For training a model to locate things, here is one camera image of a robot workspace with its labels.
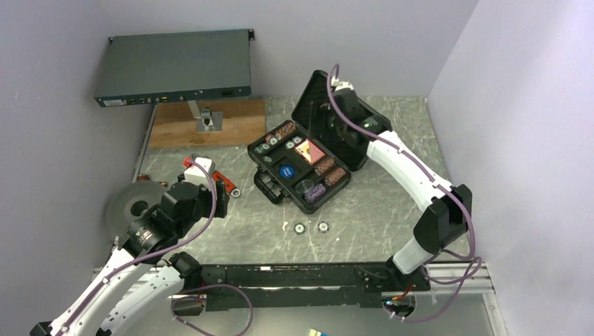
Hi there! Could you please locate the green poker chip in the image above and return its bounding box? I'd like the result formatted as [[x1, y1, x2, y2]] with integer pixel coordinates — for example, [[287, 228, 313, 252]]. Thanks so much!
[[293, 223, 307, 235]]

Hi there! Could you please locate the grey rack server unit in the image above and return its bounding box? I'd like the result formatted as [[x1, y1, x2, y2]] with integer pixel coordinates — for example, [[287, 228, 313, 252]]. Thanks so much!
[[93, 29, 255, 107]]

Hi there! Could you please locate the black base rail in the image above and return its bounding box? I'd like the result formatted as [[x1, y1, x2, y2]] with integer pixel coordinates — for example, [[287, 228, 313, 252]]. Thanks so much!
[[180, 262, 430, 312]]

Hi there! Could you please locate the blue poker chip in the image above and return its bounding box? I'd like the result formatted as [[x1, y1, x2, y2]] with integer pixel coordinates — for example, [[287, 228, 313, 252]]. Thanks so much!
[[317, 221, 330, 233]]

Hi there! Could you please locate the metal stand bracket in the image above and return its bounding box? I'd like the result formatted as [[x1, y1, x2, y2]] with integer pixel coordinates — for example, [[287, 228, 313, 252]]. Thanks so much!
[[187, 100, 223, 132]]

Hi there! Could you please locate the clear dealer button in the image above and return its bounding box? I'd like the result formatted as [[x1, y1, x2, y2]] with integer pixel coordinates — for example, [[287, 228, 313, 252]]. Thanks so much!
[[295, 179, 315, 194]]

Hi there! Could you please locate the red handled adjustable wrench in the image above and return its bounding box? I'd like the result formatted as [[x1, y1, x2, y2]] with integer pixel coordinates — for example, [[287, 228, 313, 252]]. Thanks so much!
[[212, 170, 242, 198]]

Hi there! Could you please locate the grey filament spool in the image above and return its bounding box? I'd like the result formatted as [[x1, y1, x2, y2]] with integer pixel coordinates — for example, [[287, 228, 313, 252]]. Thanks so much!
[[105, 181, 166, 237]]

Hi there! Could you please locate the mixed red chip stack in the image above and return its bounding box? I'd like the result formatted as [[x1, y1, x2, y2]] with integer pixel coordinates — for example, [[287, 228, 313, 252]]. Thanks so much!
[[265, 122, 296, 146]]

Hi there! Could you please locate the black poker case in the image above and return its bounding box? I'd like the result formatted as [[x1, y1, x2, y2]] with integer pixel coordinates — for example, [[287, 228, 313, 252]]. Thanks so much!
[[247, 70, 370, 214]]

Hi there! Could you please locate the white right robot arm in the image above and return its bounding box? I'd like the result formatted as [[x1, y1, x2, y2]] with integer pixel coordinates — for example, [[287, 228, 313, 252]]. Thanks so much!
[[328, 88, 476, 291]]

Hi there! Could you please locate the wooden board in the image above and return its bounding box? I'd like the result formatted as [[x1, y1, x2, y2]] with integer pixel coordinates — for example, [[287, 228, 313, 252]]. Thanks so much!
[[148, 98, 266, 149]]

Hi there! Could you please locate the red playing card deck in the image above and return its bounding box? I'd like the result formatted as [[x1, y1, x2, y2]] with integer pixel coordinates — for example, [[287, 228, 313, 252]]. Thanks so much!
[[295, 139, 325, 165]]

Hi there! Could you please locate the blue small blind button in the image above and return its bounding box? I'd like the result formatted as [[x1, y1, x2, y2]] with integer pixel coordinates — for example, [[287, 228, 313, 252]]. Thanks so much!
[[279, 165, 295, 179]]

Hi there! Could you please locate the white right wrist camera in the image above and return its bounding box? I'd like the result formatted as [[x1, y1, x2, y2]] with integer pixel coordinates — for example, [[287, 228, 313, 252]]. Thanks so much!
[[331, 80, 354, 92]]

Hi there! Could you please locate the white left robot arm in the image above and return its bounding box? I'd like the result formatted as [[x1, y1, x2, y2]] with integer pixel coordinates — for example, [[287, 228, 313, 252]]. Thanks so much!
[[30, 181, 228, 335]]

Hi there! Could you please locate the orange chip stack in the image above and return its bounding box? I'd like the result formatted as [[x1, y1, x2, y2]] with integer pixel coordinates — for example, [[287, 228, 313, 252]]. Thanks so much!
[[324, 167, 346, 186], [315, 157, 336, 176]]

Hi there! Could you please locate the purple chip stack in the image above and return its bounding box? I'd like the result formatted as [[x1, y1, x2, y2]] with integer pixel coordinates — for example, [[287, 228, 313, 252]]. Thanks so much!
[[303, 183, 326, 204]]

